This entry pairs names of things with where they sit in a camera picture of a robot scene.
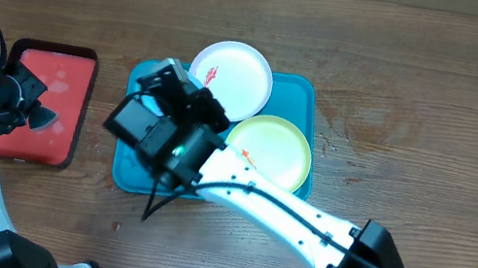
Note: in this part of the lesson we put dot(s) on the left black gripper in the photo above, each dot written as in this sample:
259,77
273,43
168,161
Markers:
4,119

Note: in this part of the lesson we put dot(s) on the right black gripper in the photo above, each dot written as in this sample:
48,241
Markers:
215,112

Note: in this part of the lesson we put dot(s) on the dark green sponge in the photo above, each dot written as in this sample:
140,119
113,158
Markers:
41,118

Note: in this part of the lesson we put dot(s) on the white plate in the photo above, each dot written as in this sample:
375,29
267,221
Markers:
237,74

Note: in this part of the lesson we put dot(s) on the yellow-green plate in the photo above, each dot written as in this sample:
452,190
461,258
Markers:
275,147

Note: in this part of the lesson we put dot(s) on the light blue plate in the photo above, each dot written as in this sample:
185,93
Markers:
165,89

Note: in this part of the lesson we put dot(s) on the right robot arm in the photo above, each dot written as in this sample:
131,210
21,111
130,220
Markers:
321,240

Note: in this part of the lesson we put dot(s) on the dark red water tray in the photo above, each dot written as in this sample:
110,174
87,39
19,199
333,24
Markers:
69,72

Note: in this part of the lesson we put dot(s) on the teal plastic serving tray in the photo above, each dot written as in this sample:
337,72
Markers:
292,98

